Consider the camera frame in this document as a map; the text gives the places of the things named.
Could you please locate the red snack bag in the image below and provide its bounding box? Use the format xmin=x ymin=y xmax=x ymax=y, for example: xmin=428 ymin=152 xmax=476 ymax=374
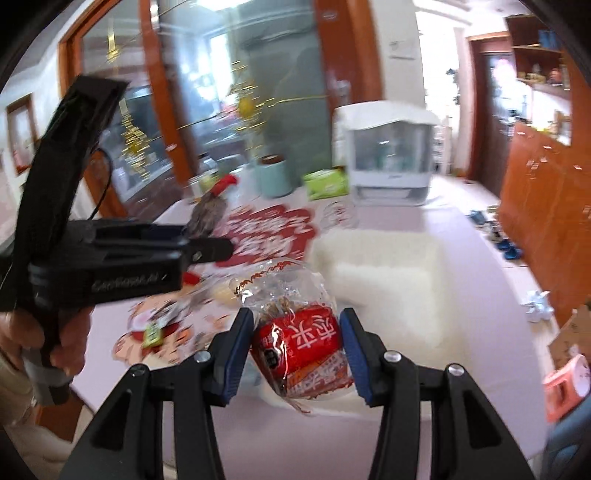
xmin=231 ymin=258 xmax=356 ymax=416

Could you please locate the teal canister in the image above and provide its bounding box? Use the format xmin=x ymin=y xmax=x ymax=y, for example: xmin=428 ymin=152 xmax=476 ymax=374
xmin=256 ymin=154 xmax=294 ymax=199

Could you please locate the printed table cover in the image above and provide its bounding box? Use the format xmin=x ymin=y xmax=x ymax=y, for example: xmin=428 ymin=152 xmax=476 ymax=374
xmin=69 ymin=175 xmax=550 ymax=480

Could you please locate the wooden cabinet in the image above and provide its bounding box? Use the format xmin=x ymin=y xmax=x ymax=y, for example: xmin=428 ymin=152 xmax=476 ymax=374
xmin=496 ymin=14 xmax=591 ymax=326

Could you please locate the cardboard box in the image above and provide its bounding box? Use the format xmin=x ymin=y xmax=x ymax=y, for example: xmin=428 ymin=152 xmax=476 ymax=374
xmin=547 ymin=305 xmax=591 ymax=402

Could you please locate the pair of white shoes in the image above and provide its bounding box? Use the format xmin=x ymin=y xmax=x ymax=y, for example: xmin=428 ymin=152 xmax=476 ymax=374
xmin=521 ymin=290 xmax=553 ymax=324

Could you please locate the dark wooden door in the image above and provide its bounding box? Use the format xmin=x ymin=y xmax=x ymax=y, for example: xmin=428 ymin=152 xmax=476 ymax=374
xmin=466 ymin=32 xmax=514 ymax=185

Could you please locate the small green snack packet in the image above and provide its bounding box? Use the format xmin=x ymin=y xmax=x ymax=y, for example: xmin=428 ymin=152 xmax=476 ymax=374
xmin=143 ymin=323 xmax=165 ymax=350

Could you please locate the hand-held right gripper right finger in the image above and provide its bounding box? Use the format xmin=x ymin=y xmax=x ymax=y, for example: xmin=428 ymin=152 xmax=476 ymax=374
xmin=339 ymin=307 xmax=536 ymax=480

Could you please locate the black cable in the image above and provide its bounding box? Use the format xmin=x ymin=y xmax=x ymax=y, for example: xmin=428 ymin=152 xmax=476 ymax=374
xmin=88 ymin=147 xmax=115 ymax=220

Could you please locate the person's left hand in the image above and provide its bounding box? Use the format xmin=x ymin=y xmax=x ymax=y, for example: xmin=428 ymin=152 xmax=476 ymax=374
xmin=0 ymin=305 xmax=93 ymax=384

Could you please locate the white plastic bin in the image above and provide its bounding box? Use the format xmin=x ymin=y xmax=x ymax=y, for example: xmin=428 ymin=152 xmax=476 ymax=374
xmin=261 ymin=228 xmax=467 ymax=407

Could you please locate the sliding glass door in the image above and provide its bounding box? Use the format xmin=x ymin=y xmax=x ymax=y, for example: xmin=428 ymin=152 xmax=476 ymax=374
xmin=60 ymin=0 xmax=384 ymax=217

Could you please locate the pair of blue slippers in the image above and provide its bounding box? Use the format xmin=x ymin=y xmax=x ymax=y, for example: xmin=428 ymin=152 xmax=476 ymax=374
xmin=496 ymin=237 xmax=525 ymax=262

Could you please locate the green tissue box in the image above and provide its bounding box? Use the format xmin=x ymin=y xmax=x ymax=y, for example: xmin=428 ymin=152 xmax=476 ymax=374
xmin=302 ymin=168 xmax=350 ymax=201

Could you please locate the clear bottle with green label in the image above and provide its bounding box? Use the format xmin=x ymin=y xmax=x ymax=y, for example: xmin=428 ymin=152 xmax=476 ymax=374
xmin=196 ymin=154 xmax=220 ymax=195

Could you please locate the person's left forearm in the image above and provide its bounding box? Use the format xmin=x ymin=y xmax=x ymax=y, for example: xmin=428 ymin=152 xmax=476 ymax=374
xmin=0 ymin=351 xmax=75 ymax=480

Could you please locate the white storage box with lid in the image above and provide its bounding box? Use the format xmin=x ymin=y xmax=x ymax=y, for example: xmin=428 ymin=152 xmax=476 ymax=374
xmin=333 ymin=102 xmax=441 ymax=207

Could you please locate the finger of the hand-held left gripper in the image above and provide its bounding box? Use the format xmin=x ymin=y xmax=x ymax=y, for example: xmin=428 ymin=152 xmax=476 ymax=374
xmin=139 ymin=223 xmax=197 ymax=241
xmin=178 ymin=235 xmax=234 ymax=266

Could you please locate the dark snack packet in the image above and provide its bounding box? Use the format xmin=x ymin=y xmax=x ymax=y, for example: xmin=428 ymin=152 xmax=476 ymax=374
xmin=187 ymin=178 xmax=238 ymax=238

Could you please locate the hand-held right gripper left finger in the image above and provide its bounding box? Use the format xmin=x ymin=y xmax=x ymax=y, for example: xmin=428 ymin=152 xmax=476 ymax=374
xmin=60 ymin=307 xmax=256 ymax=480

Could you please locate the row of shoes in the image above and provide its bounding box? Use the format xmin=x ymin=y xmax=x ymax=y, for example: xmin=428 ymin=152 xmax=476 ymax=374
xmin=466 ymin=209 xmax=502 ymax=241

